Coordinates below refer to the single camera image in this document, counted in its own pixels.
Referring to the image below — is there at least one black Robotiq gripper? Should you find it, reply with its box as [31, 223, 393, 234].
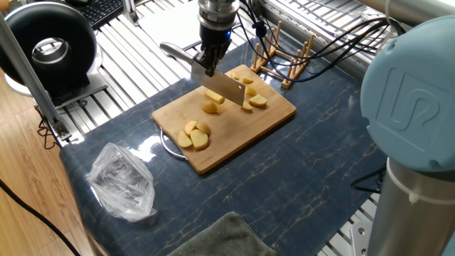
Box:
[193, 23, 233, 78]

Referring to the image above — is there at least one steel cleaver knife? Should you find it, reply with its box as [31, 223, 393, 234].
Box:
[159, 41, 247, 107]

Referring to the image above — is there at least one white paper pad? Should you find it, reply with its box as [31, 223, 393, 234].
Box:
[137, 0, 235, 57]

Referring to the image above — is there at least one wooden peg rack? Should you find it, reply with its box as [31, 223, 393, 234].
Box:
[250, 20, 316, 90]

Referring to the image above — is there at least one wooden cutting board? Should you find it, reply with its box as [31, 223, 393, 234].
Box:
[151, 64, 297, 175]

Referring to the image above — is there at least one black keyboard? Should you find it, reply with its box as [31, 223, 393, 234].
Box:
[76, 0, 125, 28]

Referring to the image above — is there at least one dark blue marbled mat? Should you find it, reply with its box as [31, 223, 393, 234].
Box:
[59, 30, 387, 256]

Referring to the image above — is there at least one clear plastic bag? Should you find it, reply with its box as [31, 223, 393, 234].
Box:
[86, 142, 157, 223]

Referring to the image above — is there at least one grey-green towel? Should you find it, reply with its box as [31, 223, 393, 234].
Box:
[166, 211, 278, 256]

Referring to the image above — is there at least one perforated aluminium plate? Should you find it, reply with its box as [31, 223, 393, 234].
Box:
[350, 222, 373, 256]

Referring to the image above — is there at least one black gripper cable bundle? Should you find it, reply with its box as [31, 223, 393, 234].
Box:
[237, 0, 406, 83]

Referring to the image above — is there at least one short aluminium post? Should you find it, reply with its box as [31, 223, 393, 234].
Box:
[122, 0, 140, 26]

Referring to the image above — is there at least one tangled black cable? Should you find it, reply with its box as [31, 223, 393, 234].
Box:
[36, 106, 60, 150]

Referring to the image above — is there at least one slanted aluminium post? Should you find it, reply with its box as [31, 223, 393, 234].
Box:
[0, 14, 72, 142]

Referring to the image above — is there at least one hanging black cable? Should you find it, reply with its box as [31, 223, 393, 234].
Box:
[350, 166, 387, 194]

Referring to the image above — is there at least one black ring-shaped device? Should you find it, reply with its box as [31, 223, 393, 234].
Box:
[0, 1, 109, 110]

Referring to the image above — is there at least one black floor cable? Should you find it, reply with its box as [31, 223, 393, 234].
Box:
[0, 177, 82, 256]

